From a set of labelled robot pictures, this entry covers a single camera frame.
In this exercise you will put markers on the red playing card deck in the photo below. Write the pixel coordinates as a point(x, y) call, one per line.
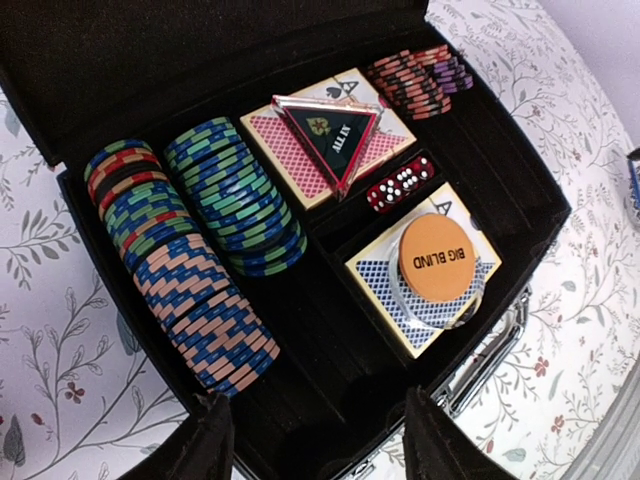
point(280, 145)

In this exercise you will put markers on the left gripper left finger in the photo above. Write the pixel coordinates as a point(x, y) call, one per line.
point(202, 447)

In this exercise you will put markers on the orange round dealer button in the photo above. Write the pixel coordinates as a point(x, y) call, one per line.
point(436, 258)

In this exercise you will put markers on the green blue poker chip row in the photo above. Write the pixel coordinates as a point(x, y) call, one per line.
point(236, 199)

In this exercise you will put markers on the blue orange poker chip row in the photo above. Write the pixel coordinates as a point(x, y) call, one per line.
point(199, 308)

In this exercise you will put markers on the clear plastic round lid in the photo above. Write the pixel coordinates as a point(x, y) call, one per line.
point(430, 315)

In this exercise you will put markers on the black triangular all-in button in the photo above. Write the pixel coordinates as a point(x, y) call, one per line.
point(334, 135)

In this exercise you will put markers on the floral table cloth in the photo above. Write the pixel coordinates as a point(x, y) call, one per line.
point(80, 400)

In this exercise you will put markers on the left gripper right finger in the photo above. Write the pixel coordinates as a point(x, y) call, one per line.
point(435, 448)

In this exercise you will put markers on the blue playing card deck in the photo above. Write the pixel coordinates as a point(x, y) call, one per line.
point(369, 267)

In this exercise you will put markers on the purple poker chip stack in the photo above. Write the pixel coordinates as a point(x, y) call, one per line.
point(451, 75)

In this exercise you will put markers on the black poker set case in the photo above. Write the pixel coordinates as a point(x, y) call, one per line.
point(307, 212)

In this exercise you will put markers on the red patterned bowl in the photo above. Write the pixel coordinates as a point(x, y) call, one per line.
point(633, 163)

